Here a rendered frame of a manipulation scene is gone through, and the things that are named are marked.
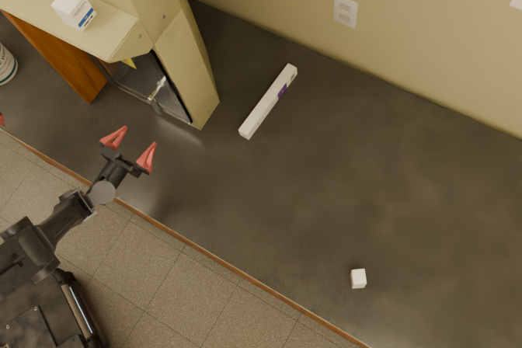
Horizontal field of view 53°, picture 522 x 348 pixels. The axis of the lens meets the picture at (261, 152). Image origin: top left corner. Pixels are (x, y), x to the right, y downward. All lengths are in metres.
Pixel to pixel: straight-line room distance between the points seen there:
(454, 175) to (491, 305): 0.35
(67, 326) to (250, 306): 0.76
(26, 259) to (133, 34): 0.49
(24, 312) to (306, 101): 1.47
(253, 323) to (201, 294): 0.27
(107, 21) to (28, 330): 1.56
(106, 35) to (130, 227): 1.58
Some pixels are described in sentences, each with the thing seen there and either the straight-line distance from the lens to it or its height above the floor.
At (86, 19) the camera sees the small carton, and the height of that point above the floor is 1.52.
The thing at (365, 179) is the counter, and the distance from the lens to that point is 1.53.
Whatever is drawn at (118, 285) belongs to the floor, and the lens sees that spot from 2.58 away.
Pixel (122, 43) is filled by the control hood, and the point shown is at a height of 1.51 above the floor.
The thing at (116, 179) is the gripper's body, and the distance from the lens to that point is 1.39.
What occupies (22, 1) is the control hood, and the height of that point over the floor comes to 1.51.
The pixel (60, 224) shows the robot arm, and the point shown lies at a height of 1.37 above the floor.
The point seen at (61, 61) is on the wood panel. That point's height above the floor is 1.17.
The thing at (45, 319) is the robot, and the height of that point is 0.25.
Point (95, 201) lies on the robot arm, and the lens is 1.31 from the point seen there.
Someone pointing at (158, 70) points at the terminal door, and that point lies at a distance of 1.31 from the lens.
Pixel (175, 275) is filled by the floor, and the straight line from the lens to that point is 2.50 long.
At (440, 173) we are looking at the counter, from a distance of 1.56.
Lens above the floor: 2.38
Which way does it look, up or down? 67 degrees down
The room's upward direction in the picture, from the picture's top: 17 degrees counter-clockwise
